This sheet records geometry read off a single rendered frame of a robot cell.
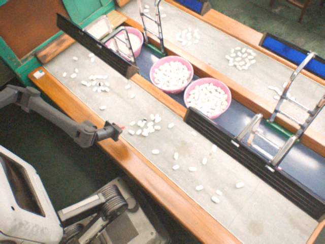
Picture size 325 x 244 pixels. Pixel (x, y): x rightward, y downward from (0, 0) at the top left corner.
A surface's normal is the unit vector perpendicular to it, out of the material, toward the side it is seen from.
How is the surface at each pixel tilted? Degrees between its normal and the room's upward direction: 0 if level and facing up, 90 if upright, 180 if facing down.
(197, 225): 0
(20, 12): 90
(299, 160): 0
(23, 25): 90
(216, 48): 0
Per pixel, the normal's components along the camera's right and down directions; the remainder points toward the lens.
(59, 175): -0.10, -0.49
